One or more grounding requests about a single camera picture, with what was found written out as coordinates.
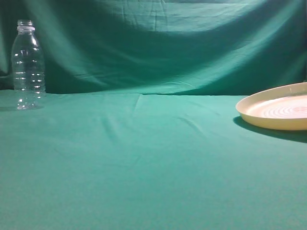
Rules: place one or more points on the clear plastic bottle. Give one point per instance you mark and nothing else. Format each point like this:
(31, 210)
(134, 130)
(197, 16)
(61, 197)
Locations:
(28, 67)

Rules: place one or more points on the green backdrop cloth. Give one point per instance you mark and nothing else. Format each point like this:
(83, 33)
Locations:
(179, 47)

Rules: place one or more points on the green table cloth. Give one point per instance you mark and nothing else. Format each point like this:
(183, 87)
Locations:
(100, 161)

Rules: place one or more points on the cream plastic plate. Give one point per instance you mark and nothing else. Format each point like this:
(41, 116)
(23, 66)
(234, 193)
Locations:
(280, 108)

